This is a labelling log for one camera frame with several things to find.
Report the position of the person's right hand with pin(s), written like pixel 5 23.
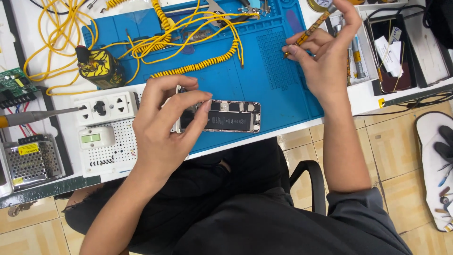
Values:
pixel 329 67

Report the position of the person's left hand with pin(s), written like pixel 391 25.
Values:
pixel 159 141

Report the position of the patterned brown screwdriver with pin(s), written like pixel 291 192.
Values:
pixel 313 26

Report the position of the smartphone with battery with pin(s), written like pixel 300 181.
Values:
pixel 233 118

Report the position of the grey screwdriver with yellow band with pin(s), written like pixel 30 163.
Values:
pixel 358 60

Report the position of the white tray of screwdrivers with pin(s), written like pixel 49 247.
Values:
pixel 366 53

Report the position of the white perforated board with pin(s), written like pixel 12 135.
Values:
pixel 116 155

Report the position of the black phone in white box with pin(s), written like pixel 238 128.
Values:
pixel 389 81

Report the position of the white paper labels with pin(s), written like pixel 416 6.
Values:
pixel 389 53

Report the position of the white power strip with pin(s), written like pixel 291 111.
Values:
pixel 106 106

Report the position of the white meter with green screen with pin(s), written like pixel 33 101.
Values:
pixel 95 137

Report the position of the round metal tin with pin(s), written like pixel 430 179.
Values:
pixel 316 4

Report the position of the blue silicone repair mat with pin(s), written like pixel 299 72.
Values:
pixel 269 92

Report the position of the yellow black striped tool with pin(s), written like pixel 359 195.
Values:
pixel 101 69

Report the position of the metal pliers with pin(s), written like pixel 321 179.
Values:
pixel 247 9

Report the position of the black chair armrest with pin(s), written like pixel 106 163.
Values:
pixel 315 184

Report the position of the person's black clothing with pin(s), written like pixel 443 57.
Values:
pixel 254 212

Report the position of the grey probe with orange grip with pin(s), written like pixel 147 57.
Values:
pixel 35 116

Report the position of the metal mesh power supply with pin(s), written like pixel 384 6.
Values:
pixel 32 163

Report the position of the white tray of small tools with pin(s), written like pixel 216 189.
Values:
pixel 433 170

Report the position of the green circuit board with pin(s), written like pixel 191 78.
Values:
pixel 16 85

